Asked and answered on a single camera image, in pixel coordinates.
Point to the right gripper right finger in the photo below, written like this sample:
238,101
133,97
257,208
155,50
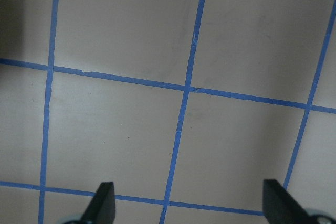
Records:
280,207

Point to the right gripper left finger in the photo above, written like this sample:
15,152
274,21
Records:
101,208

